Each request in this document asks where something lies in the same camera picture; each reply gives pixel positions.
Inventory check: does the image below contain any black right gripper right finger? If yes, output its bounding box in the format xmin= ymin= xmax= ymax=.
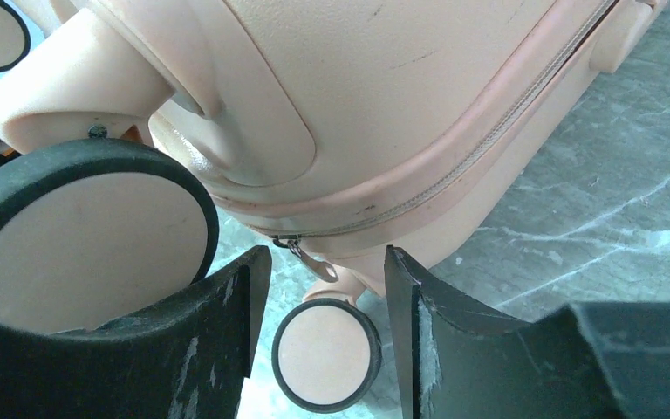
xmin=384 ymin=246 xmax=670 ymax=418

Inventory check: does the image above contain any silver zipper pull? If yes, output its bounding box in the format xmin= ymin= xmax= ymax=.
xmin=270 ymin=235 xmax=338 ymax=283

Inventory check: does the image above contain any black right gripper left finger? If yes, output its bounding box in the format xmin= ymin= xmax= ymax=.
xmin=0 ymin=245 xmax=272 ymax=418

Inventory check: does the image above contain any black suitcase wheel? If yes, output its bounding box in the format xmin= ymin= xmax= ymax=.
xmin=0 ymin=139 xmax=219 ymax=333
xmin=271 ymin=298 xmax=382 ymax=414

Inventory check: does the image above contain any pink hard-shell suitcase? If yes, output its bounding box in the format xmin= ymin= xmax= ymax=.
xmin=0 ymin=1 xmax=665 ymax=300

